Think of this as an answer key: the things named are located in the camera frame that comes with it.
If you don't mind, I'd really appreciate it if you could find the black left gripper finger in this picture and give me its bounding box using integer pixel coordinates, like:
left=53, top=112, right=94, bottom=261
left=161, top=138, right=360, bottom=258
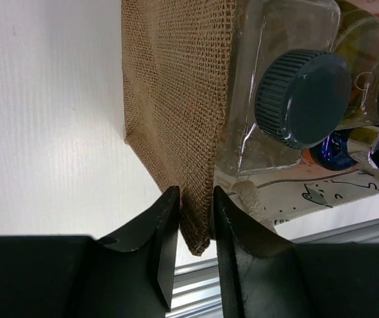
left=0, top=186, right=180, bottom=317

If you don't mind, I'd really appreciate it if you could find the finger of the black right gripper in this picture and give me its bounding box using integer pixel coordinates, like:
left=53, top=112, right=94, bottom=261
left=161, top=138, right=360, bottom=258
left=213, top=187, right=379, bottom=317

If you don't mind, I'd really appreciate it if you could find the orange bottle dark blue top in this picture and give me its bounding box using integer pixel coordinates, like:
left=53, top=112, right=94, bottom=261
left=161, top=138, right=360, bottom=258
left=309, top=129, right=357, bottom=171

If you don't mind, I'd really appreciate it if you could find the yellow bottle red cap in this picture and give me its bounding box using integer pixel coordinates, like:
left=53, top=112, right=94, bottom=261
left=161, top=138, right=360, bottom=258
left=334, top=1, right=379, bottom=130

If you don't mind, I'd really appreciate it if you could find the clear bottle grey cap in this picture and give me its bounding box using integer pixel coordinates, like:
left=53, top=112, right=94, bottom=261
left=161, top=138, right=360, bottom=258
left=216, top=1, right=351, bottom=176

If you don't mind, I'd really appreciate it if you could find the burlap canvas tote bag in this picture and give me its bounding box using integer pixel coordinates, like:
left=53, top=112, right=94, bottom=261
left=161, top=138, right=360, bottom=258
left=121, top=0, right=379, bottom=256

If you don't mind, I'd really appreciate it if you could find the aluminium rail frame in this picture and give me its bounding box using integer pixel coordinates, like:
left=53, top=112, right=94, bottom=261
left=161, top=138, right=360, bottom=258
left=165, top=219, right=379, bottom=317

